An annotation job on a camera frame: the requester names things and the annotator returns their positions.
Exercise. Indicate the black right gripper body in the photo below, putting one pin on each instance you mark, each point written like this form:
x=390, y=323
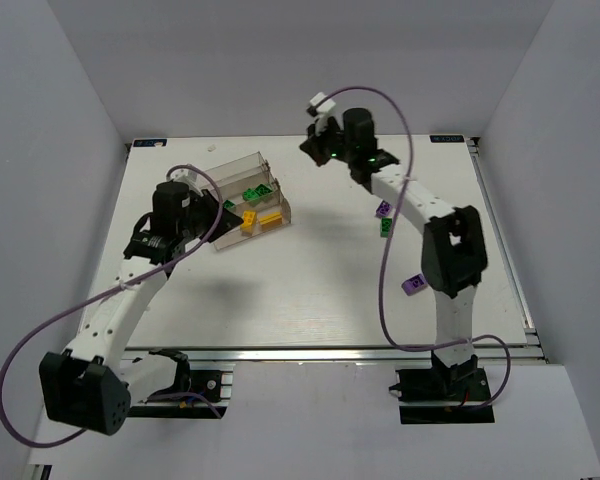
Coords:
x=322, y=145

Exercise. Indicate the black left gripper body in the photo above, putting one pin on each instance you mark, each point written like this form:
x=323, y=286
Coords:
x=212, y=213

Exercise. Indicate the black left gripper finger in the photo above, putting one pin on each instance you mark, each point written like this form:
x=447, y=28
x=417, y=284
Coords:
x=228, y=221
x=209, y=200

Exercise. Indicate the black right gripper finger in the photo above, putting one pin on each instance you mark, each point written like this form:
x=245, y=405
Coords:
x=310, y=146
x=320, y=157

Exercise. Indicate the yellow patterned lego brick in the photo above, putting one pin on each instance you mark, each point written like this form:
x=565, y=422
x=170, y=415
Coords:
x=249, y=222

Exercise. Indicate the yellow long lego brick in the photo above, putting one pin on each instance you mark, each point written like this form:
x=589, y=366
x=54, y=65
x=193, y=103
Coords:
x=271, y=221

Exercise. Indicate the purple lego brick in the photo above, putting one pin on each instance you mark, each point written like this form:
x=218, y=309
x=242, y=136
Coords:
x=414, y=285
x=383, y=210

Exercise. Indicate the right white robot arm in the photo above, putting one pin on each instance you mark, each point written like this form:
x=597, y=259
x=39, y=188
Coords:
x=453, y=255

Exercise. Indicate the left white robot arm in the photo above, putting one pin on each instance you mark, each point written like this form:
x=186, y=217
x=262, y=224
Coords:
x=85, y=385

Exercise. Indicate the clear tiered plastic organizer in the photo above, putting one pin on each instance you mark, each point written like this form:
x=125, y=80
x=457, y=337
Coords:
x=233, y=178

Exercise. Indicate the blue label sticker left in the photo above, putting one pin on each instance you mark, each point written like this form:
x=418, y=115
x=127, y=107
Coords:
x=149, y=143

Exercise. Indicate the blue label sticker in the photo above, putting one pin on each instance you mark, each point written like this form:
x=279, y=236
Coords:
x=446, y=138
x=149, y=143

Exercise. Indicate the blue label sticker right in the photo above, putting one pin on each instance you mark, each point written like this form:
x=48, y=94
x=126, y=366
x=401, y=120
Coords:
x=446, y=138

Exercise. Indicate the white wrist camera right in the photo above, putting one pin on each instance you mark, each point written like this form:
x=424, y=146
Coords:
x=320, y=109

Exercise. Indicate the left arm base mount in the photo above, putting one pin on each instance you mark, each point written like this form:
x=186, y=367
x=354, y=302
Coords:
x=199, y=391

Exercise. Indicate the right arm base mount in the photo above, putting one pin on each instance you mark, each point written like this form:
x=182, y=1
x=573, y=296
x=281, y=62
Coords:
x=424, y=399

